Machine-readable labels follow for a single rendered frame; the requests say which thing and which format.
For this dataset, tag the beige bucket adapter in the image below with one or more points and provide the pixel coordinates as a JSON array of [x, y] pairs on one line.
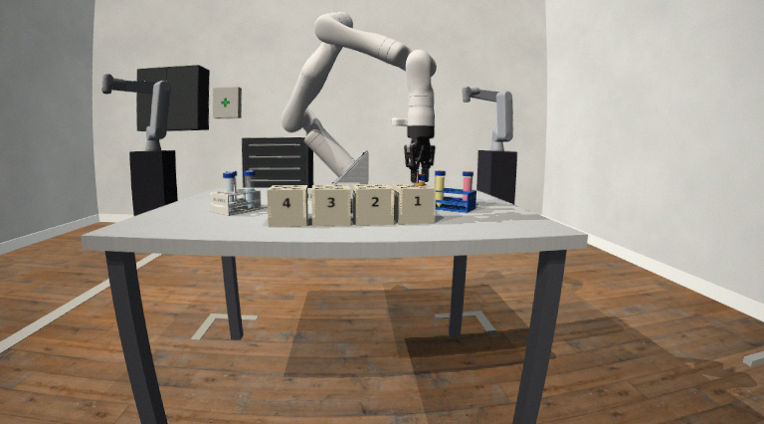
[[414, 204], [287, 206], [373, 204], [330, 205]]

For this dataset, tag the blue tube rack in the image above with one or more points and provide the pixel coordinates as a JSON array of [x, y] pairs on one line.
[[470, 203]]

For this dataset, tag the beige tube rack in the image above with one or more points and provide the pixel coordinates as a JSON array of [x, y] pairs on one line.
[[220, 202]]

